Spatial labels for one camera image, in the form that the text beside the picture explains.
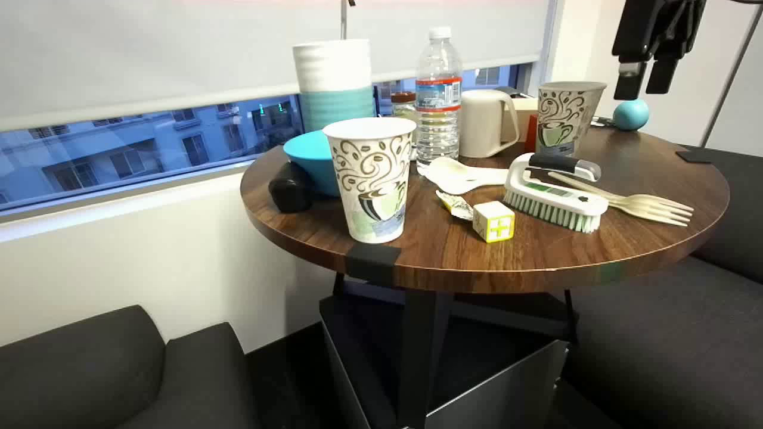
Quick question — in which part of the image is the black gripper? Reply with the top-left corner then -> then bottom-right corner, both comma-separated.
610,0 -> 712,102

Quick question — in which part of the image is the swirl print paper cup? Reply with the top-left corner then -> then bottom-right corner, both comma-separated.
323,116 -> 420,245
534,78 -> 609,158

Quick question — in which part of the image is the teal plastic scoop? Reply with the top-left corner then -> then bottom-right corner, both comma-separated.
610,97 -> 651,134

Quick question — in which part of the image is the thin black pole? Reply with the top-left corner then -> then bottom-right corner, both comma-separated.
698,7 -> 763,149

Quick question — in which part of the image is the cream plastic fork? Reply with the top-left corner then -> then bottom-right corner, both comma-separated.
529,163 -> 697,230

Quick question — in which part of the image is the white scrub brush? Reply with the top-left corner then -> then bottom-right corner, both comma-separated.
503,149 -> 614,236

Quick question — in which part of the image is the clear plastic water bottle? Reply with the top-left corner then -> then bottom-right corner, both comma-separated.
414,23 -> 466,166

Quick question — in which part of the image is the blue plastic bowl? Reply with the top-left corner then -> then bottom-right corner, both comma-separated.
282,128 -> 344,199

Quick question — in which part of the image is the white roller blind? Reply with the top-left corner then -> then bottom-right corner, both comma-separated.
0,0 -> 555,134

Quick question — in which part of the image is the window pane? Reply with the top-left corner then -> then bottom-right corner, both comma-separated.
0,59 -> 539,216

